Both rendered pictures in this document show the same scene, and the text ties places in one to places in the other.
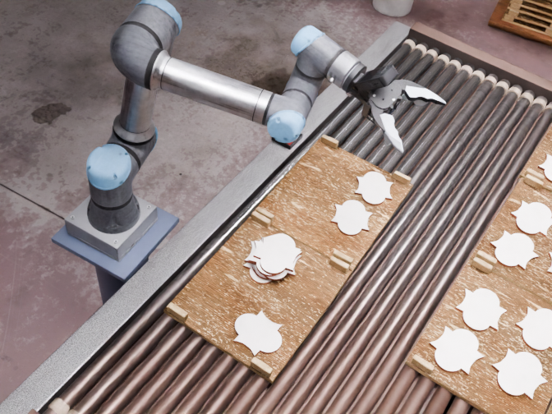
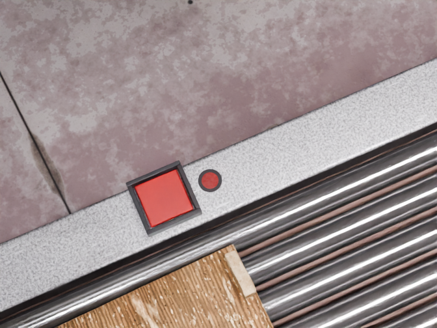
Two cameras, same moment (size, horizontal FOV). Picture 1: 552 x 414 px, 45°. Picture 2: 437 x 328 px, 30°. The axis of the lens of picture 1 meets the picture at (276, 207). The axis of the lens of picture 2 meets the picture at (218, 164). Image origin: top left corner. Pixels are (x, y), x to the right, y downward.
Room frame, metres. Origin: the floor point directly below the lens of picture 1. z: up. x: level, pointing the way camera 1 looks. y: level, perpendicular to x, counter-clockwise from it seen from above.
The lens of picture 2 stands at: (1.49, -0.25, 1.95)
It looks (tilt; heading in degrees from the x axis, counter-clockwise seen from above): 73 degrees down; 43
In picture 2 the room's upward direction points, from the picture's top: 5 degrees counter-clockwise
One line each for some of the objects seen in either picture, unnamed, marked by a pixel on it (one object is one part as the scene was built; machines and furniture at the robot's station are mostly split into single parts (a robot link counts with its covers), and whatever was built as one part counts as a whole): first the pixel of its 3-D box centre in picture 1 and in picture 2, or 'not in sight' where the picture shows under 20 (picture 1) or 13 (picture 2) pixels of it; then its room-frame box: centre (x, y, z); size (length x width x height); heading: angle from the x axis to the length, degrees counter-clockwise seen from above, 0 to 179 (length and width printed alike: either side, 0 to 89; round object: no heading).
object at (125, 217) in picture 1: (112, 202); not in sight; (1.21, 0.47, 0.99); 0.15 x 0.15 x 0.10
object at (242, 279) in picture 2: (329, 141); (240, 274); (1.61, -0.15, 0.95); 0.06 x 0.02 x 0.03; 63
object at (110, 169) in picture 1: (110, 173); not in sight; (1.22, 0.46, 1.10); 0.13 x 0.12 x 0.14; 168
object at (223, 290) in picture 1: (260, 292); not in sight; (1.01, 0.01, 0.93); 0.41 x 0.35 x 0.02; 152
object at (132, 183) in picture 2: (287, 136); (164, 198); (1.64, -0.01, 0.92); 0.08 x 0.08 x 0.02; 61
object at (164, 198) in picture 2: not in sight; (164, 198); (1.64, -0.01, 0.92); 0.06 x 0.06 x 0.01; 61
